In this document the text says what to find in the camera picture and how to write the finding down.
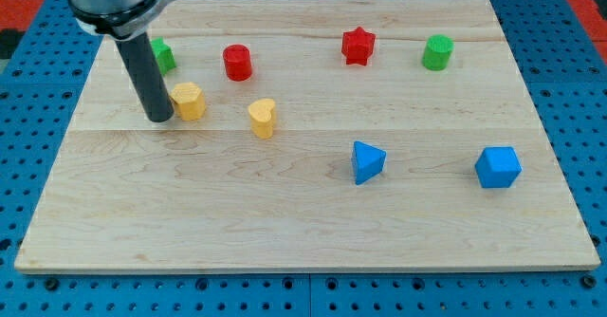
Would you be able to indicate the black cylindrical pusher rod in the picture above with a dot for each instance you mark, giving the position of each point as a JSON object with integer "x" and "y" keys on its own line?
{"x": 143, "y": 70}

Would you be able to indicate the yellow hexagon block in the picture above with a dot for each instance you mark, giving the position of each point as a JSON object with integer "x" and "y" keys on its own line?
{"x": 189, "y": 101}

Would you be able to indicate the green star block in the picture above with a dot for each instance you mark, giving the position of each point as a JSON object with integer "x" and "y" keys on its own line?
{"x": 164, "y": 56}

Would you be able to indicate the red cylinder block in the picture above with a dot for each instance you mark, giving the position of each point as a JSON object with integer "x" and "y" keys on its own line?
{"x": 237, "y": 62}

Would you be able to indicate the yellow heart block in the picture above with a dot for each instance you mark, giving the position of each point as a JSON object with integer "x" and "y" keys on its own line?
{"x": 262, "y": 116}

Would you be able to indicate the wooden board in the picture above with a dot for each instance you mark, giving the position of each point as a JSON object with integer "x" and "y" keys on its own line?
{"x": 127, "y": 195}

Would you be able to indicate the red star block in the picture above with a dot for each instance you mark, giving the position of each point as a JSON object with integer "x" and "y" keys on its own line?
{"x": 357, "y": 46}

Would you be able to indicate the blue triangle block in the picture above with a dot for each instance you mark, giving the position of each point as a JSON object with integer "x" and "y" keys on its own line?
{"x": 367, "y": 161}

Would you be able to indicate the green cylinder block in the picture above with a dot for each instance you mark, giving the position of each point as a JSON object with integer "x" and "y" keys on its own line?
{"x": 437, "y": 52}

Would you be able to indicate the blue cube block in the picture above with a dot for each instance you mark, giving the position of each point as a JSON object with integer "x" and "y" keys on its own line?
{"x": 497, "y": 167}

